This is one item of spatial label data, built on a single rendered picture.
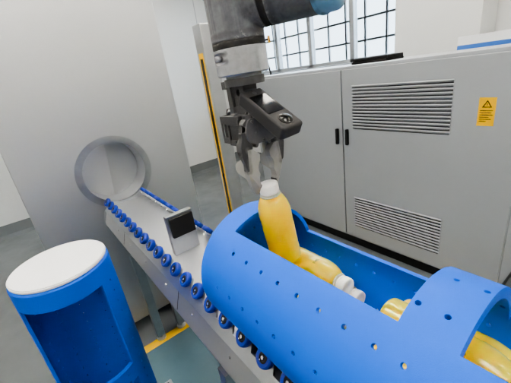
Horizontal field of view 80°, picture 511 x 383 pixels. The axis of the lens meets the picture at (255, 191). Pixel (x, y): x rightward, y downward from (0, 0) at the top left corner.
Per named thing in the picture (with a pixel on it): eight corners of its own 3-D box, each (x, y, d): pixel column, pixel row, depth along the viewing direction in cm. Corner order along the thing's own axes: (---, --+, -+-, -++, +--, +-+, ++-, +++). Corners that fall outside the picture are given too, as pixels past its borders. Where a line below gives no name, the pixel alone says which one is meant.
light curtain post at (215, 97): (261, 344, 182) (204, 25, 120) (268, 350, 177) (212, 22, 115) (254, 350, 179) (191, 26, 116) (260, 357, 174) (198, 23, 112)
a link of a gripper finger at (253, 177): (244, 189, 63) (242, 144, 60) (262, 195, 58) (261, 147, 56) (231, 191, 61) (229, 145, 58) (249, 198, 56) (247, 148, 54)
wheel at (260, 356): (272, 341, 64) (266, 341, 63) (279, 365, 61) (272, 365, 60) (258, 349, 66) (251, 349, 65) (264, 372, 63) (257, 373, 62)
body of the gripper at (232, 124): (254, 137, 64) (244, 76, 59) (282, 140, 57) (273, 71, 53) (223, 147, 60) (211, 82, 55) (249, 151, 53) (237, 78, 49)
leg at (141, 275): (164, 332, 202) (138, 251, 179) (167, 337, 197) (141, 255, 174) (156, 337, 198) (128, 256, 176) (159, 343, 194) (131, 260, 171)
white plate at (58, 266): (-2, 270, 97) (0, 273, 98) (14, 306, 79) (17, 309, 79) (87, 232, 115) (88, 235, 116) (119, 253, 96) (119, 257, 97)
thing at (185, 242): (197, 242, 118) (188, 206, 113) (201, 245, 115) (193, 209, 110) (172, 253, 113) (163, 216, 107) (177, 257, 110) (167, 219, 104)
